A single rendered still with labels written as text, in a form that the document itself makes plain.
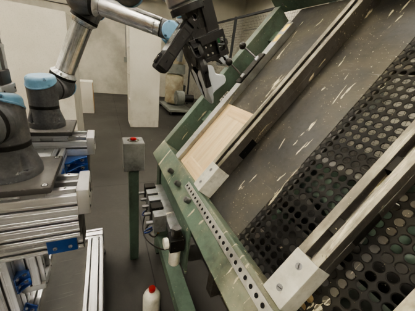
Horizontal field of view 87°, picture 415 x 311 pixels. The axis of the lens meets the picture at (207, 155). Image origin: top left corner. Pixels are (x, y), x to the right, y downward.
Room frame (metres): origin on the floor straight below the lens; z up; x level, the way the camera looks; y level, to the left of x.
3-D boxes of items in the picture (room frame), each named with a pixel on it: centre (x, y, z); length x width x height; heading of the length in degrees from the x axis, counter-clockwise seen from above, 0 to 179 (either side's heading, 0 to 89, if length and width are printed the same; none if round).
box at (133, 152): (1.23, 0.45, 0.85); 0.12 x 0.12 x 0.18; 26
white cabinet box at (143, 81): (4.85, 1.56, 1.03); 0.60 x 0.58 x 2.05; 26
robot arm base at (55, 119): (0.99, 0.78, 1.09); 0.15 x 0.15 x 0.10
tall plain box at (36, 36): (3.02, 2.22, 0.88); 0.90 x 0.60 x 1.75; 26
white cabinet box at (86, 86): (5.26, 3.22, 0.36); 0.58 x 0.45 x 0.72; 116
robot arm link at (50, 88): (1.00, 0.78, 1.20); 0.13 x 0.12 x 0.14; 7
